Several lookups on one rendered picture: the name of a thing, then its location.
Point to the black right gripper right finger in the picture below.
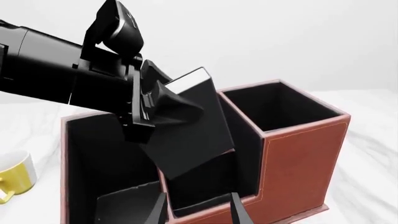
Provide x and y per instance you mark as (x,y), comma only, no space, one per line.
(240,212)

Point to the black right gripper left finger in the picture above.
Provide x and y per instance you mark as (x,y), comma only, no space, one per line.
(159,213)

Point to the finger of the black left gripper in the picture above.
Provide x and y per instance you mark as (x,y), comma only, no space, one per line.
(154,72)
(174,112)

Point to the black book with white pages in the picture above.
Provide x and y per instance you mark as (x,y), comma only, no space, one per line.
(199,144)

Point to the red-brown desk caddy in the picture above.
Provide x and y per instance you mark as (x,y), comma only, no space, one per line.
(298,163)

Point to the yellow and white mug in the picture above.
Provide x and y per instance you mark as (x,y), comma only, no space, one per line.
(15,177)

